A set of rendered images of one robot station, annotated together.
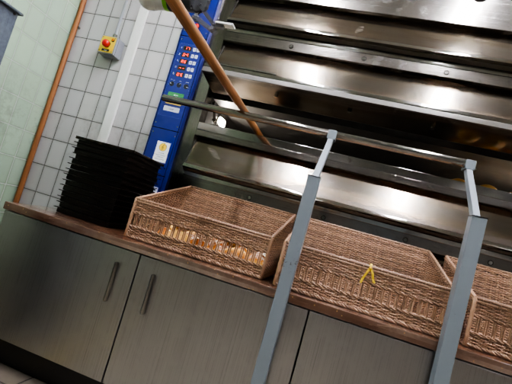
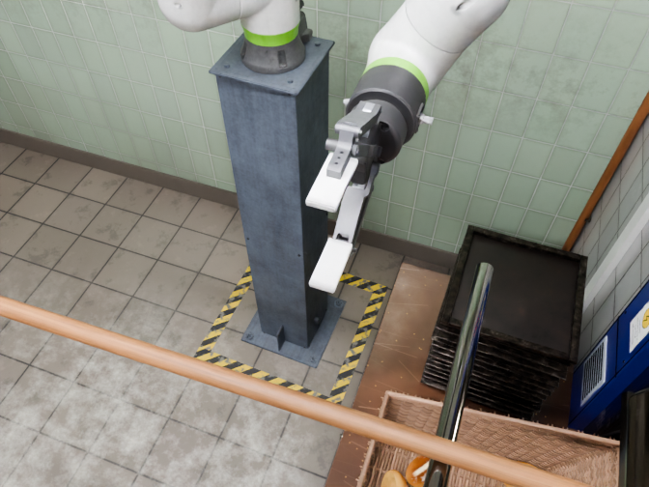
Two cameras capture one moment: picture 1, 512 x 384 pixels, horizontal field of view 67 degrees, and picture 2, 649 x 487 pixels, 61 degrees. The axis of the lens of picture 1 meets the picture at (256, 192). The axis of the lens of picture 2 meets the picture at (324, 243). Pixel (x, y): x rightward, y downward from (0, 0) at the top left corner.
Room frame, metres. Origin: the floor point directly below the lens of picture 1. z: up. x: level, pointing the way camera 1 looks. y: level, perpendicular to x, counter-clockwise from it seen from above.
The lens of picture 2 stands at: (1.38, -0.10, 1.94)
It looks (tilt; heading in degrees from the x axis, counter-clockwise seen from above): 52 degrees down; 96
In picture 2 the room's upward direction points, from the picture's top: straight up
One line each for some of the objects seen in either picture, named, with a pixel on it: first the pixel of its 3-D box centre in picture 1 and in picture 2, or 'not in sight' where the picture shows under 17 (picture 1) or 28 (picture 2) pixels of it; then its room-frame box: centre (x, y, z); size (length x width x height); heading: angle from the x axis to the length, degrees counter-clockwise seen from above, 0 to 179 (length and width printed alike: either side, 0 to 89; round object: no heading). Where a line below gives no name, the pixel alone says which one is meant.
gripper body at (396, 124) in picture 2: (196, 2); (368, 146); (1.37, 0.40, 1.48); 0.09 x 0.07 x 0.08; 77
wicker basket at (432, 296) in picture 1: (360, 265); not in sight; (1.46, -0.46, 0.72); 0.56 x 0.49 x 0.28; 77
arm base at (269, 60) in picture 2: not in sight; (282, 30); (1.15, 1.06, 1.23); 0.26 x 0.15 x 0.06; 74
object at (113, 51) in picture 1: (110, 47); not in sight; (2.04, 0.97, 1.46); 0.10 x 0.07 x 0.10; 76
